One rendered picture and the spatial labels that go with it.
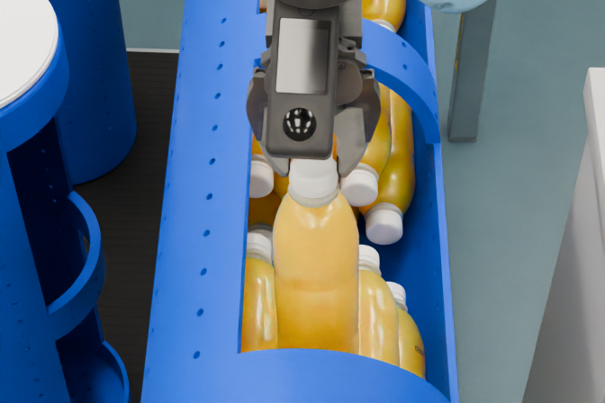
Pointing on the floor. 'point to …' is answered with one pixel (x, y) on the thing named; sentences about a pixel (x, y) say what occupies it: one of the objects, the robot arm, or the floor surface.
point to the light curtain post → (470, 71)
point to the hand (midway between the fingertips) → (313, 171)
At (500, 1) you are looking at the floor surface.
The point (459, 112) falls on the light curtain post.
